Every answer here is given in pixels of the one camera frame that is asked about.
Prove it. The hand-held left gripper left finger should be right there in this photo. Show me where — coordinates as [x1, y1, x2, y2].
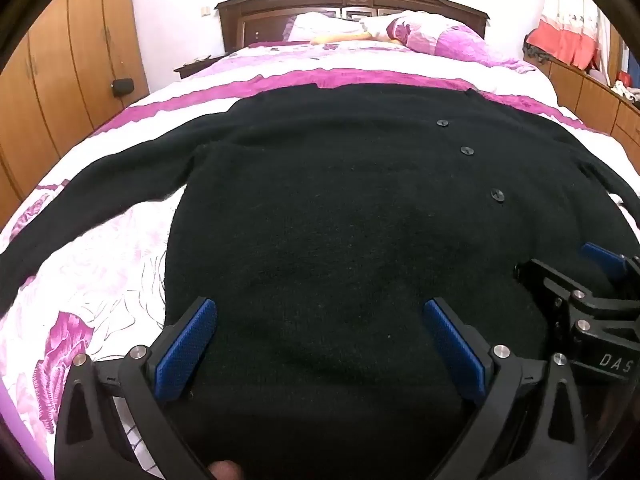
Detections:
[54, 297, 221, 480]

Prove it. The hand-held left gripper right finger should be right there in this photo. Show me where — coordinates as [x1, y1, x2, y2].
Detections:
[422, 297, 588, 480]

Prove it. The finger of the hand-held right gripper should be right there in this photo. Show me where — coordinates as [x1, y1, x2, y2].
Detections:
[515, 258, 640, 357]
[581, 241, 640, 286]

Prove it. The black knit cardigan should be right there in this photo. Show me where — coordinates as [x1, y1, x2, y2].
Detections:
[0, 82, 640, 480]

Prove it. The floral pink bed sheet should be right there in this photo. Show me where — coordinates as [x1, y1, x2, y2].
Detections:
[0, 40, 640, 480]

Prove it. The low wooden cabinet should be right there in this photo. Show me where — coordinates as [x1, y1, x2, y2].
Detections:
[545, 55, 640, 152]

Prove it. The dark cloth pile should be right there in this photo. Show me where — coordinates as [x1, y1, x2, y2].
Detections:
[522, 35, 552, 66]

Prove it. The cream curtain with red hem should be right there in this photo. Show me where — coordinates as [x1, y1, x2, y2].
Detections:
[525, 0, 612, 72]

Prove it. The floral purple quilt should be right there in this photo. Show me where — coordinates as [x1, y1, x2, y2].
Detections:
[360, 10, 532, 69]

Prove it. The dark wooden nightstand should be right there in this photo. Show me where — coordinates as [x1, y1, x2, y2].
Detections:
[174, 55, 229, 79]

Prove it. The wooden wardrobe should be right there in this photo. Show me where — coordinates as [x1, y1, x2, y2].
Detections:
[0, 0, 151, 231]

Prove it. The pale pink pillow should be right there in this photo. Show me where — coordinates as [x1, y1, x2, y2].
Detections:
[285, 11, 367, 44]

